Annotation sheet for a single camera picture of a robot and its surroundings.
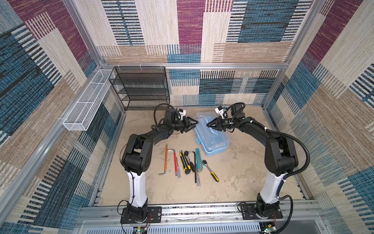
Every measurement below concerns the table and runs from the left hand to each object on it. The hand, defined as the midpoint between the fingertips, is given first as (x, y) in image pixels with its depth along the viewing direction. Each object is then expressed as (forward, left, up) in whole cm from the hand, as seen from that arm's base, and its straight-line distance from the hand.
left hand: (198, 122), depth 90 cm
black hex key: (-21, +2, -16) cm, 26 cm away
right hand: (-4, -6, 0) cm, 7 cm away
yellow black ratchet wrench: (-27, -8, -15) cm, 32 cm away
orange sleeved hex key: (-18, +20, -16) cm, 31 cm away
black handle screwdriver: (-21, +4, -16) cm, 26 cm away
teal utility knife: (-21, 0, -16) cm, 26 cm away
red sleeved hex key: (-17, +14, -16) cm, 28 cm away
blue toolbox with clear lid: (-11, -9, -7) cm, 16 cm away
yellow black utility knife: (-19, +8, -16) cm, 26 cm away
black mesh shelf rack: (+32, +40, +2) cm, 51 cm away
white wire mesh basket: (+5, +73, +1) cm, 73 cm away
